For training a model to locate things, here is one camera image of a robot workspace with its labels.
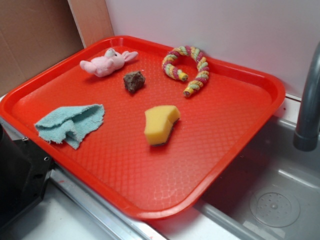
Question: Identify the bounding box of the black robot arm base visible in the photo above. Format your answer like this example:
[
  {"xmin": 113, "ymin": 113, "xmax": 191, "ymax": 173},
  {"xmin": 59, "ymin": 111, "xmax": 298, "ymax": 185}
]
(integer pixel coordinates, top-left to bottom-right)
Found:
[{"xmin": 0, "ymin": 126, "xmax": 52, "ymax": 231}]

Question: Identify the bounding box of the pink plush bunny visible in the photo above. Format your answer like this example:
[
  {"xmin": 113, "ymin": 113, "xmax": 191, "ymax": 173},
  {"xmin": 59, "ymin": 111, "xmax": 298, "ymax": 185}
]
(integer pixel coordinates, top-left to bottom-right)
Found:
[{"xmin": 79, "ymin": 48, "xmax": 138, "ymax": 78}]

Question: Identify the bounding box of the yellow sponge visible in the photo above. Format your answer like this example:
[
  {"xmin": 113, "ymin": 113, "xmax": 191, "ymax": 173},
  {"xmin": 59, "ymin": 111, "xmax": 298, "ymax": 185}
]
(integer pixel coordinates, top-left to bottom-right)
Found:
[{"xmin": 144, "ymin": 105, "xmax": 181, "ymax": 146}]

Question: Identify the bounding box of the red plastic tray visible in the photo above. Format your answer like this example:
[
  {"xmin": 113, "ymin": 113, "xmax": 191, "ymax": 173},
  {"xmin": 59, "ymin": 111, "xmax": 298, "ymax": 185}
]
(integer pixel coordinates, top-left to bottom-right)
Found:
[{"xmin": 0, "ymin": 36, "xmax": 285, "ymax": 220}]

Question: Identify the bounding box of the brown rock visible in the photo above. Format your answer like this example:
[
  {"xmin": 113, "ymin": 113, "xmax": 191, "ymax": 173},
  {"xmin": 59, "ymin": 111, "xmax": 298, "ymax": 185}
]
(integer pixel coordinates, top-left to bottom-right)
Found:
[{"xmin": 123, "ymin": 71, "xmax": 146, "ymax": 94}]

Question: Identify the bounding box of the light blue cloth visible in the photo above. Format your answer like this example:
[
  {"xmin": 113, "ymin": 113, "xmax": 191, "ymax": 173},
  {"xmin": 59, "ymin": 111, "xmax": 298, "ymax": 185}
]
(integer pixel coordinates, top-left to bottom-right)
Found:
[{"xmin": 34, "ymin": 104, "xmax": 105, "ymax": 150}]

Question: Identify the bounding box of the grey sink basin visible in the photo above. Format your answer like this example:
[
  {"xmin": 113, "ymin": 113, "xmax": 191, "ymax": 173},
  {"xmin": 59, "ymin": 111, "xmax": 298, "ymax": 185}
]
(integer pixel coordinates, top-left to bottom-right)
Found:
[{"xmin": 151, "ymin": 117, "xmax": 320, "ymax": 240}]

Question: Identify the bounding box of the grey faucet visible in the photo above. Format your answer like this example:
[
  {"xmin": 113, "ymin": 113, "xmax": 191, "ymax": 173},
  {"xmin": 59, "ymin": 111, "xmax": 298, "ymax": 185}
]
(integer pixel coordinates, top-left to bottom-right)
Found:
[{"xmin": 293, "ymin": 45, "xmax": 320, "ymax": 152}]

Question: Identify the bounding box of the brown cardboard panel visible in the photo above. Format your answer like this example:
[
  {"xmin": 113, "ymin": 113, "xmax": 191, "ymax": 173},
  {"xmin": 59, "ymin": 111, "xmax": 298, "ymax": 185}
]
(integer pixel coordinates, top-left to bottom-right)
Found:
[{"xmin": 0, "ymin": 0, "xmax": 114, "ymax": 96}]

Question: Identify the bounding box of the multicolour twisted rope toy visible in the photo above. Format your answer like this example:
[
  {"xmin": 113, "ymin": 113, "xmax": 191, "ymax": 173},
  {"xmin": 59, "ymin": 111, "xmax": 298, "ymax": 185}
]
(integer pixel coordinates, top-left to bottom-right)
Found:
[{"xmin": 161, "ymin": 45, "xmax": 210, "ymax": 98}]

